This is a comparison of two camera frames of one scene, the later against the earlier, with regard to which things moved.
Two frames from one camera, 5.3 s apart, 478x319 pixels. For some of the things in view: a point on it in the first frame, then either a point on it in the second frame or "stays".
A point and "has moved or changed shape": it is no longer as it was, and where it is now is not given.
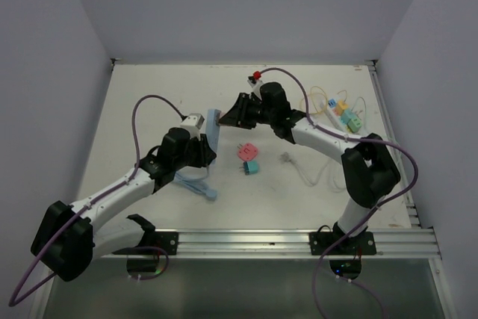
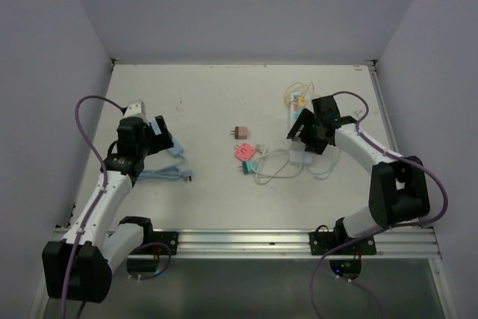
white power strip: [332, 113] has moved or changed shape
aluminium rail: [406, 242] stays
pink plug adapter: [247, 152] stays
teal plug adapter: [251, 166] stays
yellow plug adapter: [340, 107] to [302, 101]
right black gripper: [237, 116] to [308, 118]
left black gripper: [205, 152] to [160, 141]
